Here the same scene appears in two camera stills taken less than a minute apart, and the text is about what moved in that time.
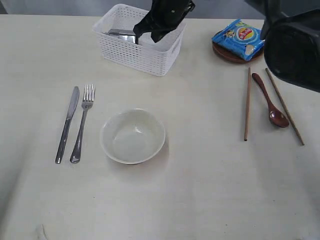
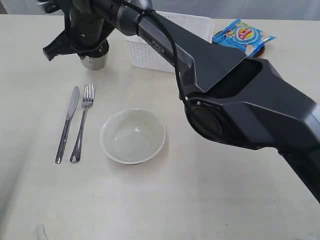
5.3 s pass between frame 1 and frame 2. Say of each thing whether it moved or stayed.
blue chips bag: stayed
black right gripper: moved
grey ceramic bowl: stayed
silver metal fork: stayed
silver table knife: stayed
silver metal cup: moved
